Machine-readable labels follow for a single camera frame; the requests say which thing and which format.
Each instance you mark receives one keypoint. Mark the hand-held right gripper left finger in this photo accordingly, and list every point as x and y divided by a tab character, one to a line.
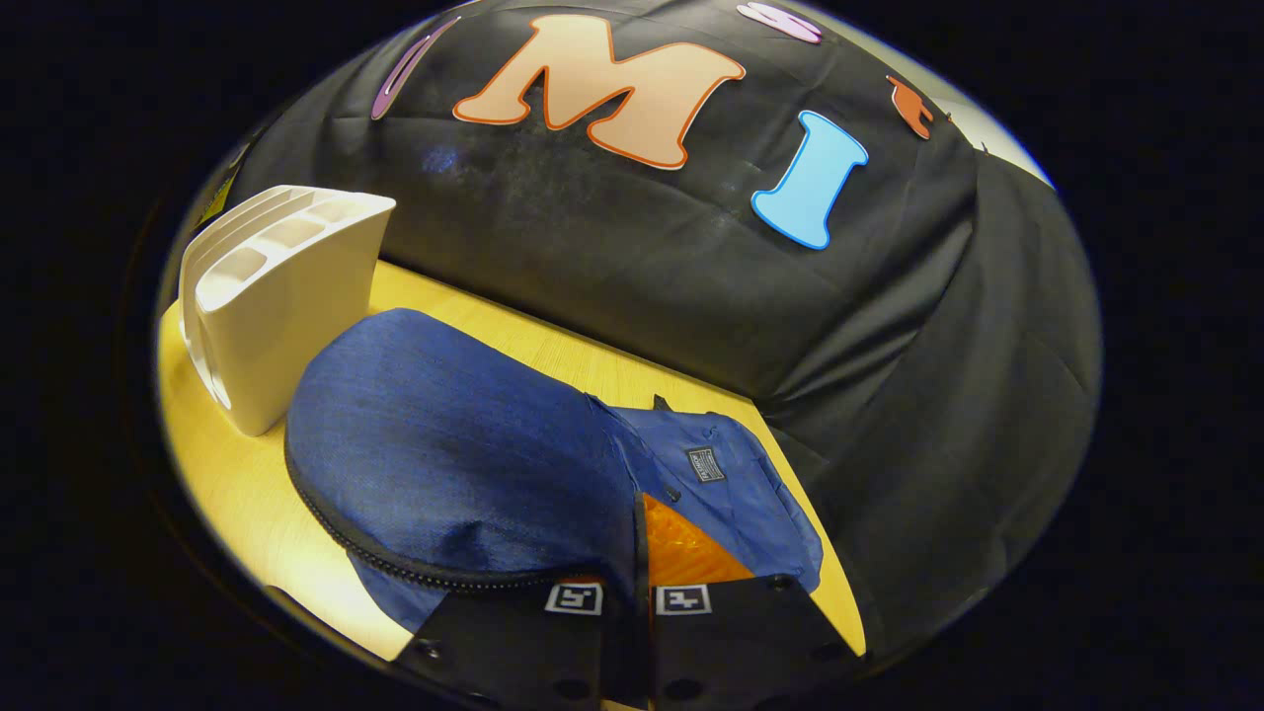
513	652

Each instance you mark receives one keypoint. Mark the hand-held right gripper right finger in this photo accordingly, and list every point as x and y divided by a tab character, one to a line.
741	647

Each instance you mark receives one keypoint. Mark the blue schoolbag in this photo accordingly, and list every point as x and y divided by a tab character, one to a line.
454	444

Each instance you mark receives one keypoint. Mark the white plastic bookshelf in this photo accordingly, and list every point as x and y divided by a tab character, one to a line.
286	306

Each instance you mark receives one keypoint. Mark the black backdrop cloth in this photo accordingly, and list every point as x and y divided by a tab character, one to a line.
691	296

